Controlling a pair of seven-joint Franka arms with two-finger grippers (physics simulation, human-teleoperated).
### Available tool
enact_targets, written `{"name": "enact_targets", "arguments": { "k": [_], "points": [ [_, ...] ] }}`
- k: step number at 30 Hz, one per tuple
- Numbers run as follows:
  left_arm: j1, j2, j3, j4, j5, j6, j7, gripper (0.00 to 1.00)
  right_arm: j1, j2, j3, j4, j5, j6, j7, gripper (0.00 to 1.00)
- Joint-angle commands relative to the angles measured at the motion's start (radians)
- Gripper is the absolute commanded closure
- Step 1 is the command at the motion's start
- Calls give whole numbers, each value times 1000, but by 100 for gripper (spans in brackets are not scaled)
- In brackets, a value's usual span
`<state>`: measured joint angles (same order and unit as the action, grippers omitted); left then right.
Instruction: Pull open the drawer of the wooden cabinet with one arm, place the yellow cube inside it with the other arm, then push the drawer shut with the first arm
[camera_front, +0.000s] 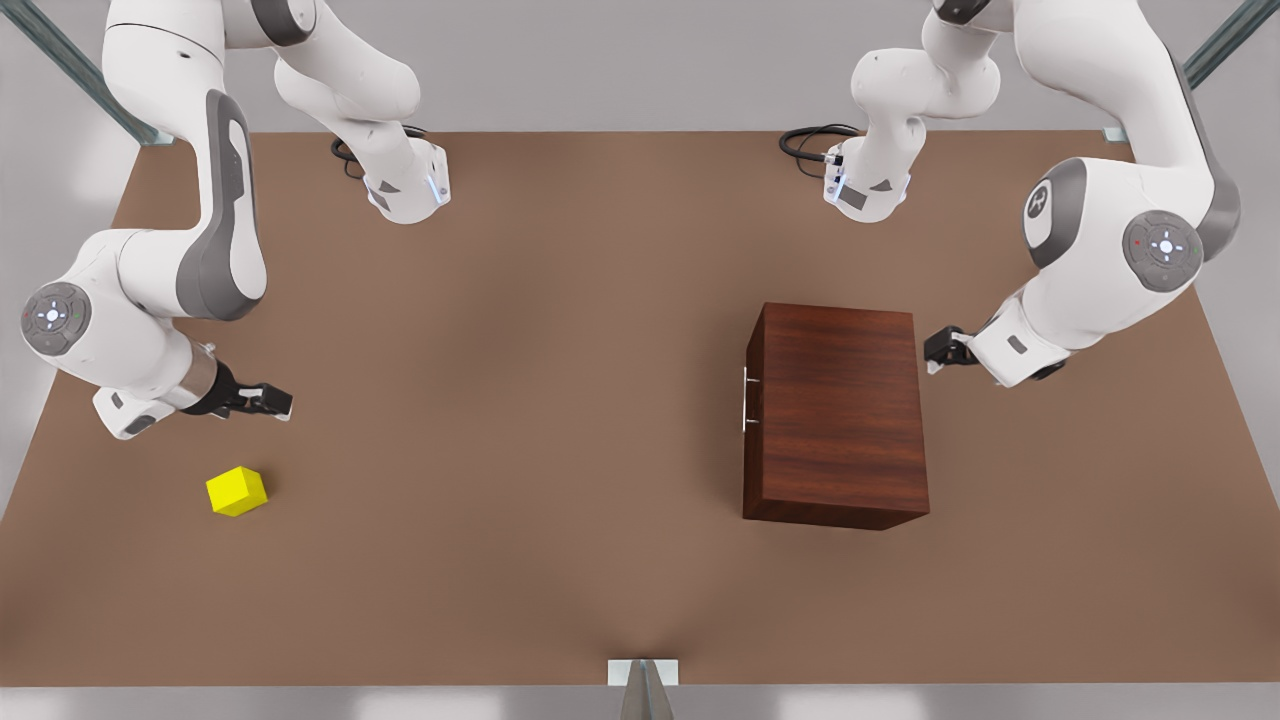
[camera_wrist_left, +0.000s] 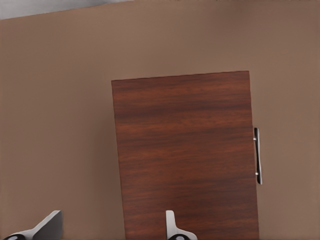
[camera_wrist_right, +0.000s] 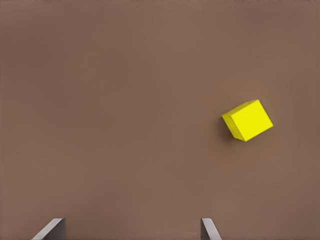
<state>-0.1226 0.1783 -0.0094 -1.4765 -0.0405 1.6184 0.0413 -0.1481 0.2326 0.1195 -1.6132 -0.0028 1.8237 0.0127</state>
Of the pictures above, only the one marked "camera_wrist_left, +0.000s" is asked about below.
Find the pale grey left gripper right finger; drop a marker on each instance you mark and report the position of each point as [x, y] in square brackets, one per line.
[171, 225]

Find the dark wooden cabinet box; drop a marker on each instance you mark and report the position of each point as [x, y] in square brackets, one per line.
[185, 155]

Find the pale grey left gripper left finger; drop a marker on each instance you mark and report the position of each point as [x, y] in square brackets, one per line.
[47, 227]

